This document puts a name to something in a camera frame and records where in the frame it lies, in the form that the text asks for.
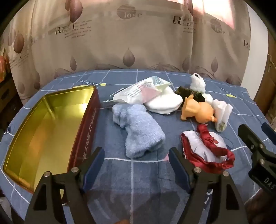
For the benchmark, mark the beige leaf print curtain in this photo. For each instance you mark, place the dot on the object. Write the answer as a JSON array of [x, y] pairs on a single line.
[[129, 43]]

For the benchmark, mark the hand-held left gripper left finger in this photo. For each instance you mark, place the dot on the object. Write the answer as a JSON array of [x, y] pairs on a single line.
[[94, 165]]

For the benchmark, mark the red tin box gold inside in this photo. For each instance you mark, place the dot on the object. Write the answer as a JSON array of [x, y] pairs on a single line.
[[43, 133]]

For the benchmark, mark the white floral packet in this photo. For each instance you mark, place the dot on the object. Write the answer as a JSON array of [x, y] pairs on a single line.
[[224, 114]]

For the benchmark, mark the white teal tissue packet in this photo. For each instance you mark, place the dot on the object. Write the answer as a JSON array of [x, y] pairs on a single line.
[[133, 92]]

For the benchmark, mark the white sock red trim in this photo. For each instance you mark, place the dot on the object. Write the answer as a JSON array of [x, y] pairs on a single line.
[[163, 103]]

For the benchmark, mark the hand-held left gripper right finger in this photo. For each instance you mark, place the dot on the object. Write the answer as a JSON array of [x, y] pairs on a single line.
[[179, 165]]

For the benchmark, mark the orange rubber animal toy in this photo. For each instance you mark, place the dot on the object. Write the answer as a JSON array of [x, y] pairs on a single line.
[[198, 109]]

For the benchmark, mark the brown wooden furniture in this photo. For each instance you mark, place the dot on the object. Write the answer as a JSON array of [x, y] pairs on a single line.
[[270, 71]]

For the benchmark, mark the blue fuzzy sock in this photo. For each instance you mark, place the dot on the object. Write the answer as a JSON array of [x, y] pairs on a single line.
[[138, 133]]

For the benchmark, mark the white plush toy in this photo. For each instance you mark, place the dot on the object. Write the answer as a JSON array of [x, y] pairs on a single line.
[[197, 84]]

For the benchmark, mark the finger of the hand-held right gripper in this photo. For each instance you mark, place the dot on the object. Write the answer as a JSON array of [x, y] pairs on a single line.
[[268, 130], [248, 134]]

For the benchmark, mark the blue checked tablecloth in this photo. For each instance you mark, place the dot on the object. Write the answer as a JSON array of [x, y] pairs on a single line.
[[140, 183]]

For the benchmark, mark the dark green cloth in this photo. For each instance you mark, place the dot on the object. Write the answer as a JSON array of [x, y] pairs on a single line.
[[183, 90]]

